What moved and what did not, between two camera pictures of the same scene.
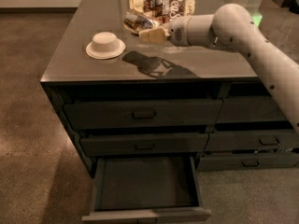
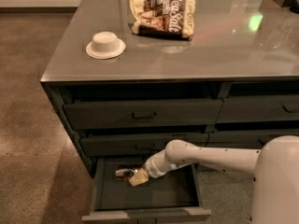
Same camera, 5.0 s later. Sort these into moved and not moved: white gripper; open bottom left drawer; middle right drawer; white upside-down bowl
Moved: white gripper
Not moved: white upside-down bowl; open bottom left drawer; middle right drawer
